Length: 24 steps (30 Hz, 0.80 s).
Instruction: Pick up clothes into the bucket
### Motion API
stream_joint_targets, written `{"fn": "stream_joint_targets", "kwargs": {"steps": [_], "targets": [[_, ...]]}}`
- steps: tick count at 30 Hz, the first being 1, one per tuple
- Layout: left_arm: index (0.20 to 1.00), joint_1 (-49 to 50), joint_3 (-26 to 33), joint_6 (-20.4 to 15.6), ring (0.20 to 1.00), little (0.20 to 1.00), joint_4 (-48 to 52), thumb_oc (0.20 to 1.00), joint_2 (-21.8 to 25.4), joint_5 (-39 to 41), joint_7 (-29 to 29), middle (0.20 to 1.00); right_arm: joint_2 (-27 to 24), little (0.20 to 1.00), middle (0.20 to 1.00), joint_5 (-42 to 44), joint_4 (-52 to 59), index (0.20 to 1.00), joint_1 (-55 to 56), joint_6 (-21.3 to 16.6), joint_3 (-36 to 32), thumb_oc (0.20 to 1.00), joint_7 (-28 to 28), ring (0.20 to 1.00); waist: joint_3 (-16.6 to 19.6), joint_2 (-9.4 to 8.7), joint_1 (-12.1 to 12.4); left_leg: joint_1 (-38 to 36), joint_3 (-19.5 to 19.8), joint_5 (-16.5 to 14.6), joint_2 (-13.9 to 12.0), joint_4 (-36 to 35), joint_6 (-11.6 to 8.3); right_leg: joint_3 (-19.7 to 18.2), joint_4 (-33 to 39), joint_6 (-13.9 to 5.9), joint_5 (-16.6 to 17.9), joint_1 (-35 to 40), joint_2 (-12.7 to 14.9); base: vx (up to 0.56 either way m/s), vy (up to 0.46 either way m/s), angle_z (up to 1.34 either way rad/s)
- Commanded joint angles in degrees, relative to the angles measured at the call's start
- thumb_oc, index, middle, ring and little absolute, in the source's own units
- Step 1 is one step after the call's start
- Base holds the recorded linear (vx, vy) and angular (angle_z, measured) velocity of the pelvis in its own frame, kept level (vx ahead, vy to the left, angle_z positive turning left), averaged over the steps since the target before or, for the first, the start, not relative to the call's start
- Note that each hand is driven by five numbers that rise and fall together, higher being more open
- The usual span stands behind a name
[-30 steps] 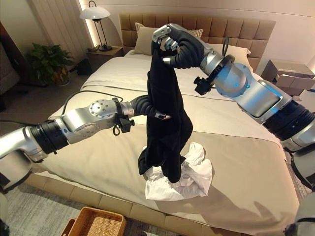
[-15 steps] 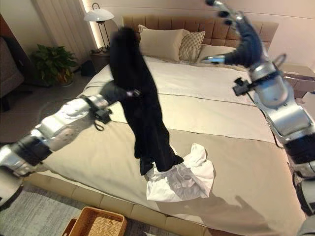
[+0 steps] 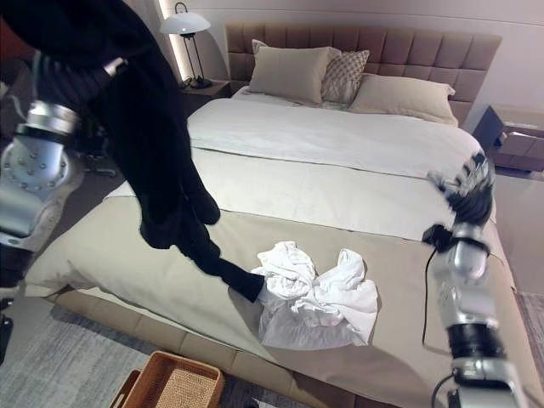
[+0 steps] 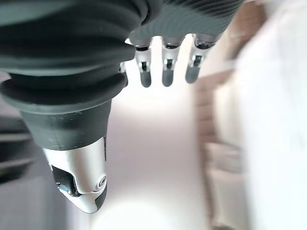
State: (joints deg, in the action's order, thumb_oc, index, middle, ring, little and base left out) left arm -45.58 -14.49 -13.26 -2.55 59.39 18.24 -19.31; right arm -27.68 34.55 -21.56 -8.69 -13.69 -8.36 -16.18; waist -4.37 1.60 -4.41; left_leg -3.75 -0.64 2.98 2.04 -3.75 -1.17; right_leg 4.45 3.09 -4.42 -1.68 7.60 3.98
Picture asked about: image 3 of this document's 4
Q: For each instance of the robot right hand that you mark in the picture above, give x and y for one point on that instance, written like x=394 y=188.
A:
x=474 y=191

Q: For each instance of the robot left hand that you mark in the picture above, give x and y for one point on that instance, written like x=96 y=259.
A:
x=64 y=85

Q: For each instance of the black garment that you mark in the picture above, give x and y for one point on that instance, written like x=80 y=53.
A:
x=149 y=127

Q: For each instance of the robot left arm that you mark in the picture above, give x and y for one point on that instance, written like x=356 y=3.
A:
x=32 y=166

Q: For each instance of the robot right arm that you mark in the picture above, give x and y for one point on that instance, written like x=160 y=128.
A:
x=467 y=297

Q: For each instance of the dark cabinet with drawer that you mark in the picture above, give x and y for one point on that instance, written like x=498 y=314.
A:
x=514 y=140

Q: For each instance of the long beige pillow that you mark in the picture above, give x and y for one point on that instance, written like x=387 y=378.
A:
x=404 y=98

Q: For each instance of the white shade table lamp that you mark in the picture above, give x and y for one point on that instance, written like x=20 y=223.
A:
x=187 y=25

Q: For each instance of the dark bedside table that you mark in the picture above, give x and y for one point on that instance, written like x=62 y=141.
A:
x=210 y=91

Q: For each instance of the white duvet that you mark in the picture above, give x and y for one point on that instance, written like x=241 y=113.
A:
x=319 y=157

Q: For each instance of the patterned cushion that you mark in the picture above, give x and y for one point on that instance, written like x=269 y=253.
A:
x=342 y=78

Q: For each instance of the beige bed cover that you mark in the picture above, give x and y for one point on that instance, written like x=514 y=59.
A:
x=127 y=255

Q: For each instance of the white crumpled garment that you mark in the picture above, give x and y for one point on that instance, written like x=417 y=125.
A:
x=323 y=297

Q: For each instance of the white pillow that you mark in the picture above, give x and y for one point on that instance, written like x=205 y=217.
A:
x=258 y=46

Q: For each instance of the large beige pillow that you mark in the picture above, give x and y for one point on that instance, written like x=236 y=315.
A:
x=289 y=74

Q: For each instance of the grey floor rug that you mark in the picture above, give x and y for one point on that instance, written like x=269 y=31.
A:
x=64 y=361

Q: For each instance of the woven wicker basket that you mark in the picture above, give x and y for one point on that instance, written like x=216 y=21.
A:
x=178 y=382

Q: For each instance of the vertical wall light strip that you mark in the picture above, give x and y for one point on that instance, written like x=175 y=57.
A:
x=174 y=51

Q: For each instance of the beige upholstered bed frame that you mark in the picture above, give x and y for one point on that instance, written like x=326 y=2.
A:
x=425 y=55

